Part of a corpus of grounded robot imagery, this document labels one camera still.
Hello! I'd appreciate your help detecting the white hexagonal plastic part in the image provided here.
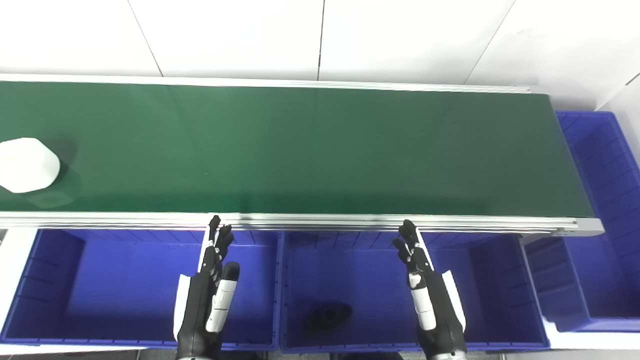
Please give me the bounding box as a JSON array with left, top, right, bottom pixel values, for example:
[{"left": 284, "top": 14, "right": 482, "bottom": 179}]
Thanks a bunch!
[{"left": 0, "top": 137, "right": 61, "bottom": 194}]

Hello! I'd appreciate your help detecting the blue plastic bin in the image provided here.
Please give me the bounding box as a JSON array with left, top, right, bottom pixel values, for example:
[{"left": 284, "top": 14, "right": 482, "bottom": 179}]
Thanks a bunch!
[
  {"left": 277, "top": 230, "right": 551, "bottom": 354},
  {"left": 0, "top": 227, "right": 280, "bottom": 351},
  {"left": 522, "top": 111, "right": 640, "bottom": 334}
]

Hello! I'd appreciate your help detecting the green conveyor belt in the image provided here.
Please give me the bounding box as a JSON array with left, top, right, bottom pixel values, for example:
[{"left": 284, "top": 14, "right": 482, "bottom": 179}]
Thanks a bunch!
[
  {"left": 0, "top": 81, "right": 596, "bottom": 219},
  {"left": 0, "top": 73, "right": 605, "bottom": 237}
]

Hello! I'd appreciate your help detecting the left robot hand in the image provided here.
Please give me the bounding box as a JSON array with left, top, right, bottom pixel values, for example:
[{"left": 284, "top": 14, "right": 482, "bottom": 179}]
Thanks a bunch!
[{"left": 173, "top": 215, "right": 241, "bottom": 360}]

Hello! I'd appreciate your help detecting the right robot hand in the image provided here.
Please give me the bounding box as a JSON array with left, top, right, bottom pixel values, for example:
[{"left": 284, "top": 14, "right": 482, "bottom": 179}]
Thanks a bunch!
[{"left": 392, "top": 219, "right": 469, "bottom": 360}]

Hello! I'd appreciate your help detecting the black plastic part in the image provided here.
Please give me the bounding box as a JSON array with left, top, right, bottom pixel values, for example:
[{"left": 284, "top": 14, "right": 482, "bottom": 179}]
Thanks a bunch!
[{"left": 302, "top": 301, "right": 354, "bottom": 332}]

